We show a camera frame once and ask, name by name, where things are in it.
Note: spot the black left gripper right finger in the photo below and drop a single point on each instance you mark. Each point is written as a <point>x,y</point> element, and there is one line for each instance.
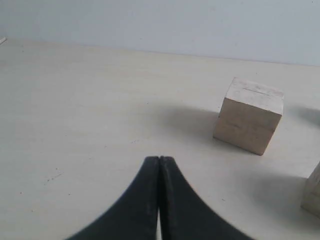
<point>183,214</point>

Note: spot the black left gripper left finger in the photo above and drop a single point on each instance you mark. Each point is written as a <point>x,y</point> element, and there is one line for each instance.
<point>134,215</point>

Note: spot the second largest wooden cube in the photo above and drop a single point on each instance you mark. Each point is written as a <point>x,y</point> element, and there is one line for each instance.
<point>311,194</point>

